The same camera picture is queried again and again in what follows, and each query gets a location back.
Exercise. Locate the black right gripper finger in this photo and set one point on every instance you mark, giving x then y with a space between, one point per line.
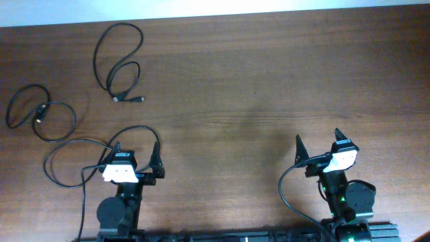
339 135
301 156

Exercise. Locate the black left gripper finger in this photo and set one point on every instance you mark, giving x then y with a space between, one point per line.
111 156
155 162

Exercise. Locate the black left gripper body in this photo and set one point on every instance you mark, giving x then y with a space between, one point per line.
146 178

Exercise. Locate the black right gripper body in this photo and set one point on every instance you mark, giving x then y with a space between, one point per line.
316 168

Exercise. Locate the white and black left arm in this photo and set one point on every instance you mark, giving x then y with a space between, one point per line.
118 215

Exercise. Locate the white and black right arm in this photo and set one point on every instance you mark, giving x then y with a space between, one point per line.
350 201

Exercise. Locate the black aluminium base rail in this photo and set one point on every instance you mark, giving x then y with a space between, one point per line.
268 235

